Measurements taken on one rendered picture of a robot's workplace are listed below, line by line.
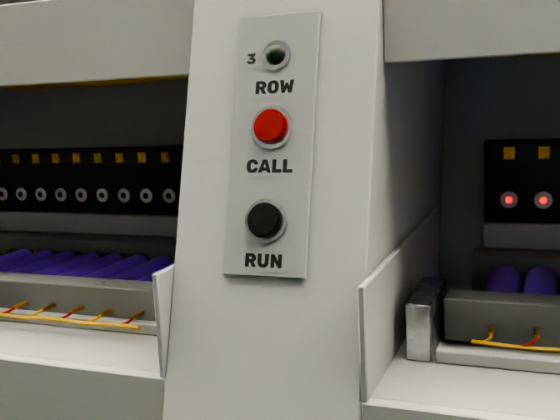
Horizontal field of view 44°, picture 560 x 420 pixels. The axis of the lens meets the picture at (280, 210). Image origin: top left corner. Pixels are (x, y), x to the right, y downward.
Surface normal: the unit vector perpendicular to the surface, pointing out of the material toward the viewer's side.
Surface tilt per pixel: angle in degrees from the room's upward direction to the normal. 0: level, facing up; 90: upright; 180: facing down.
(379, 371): 90
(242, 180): 90
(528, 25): 107
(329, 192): 90
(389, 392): 17
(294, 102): 90
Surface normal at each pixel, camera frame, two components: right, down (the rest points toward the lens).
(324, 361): -0.37, -0.12
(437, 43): -0.37, 0.17
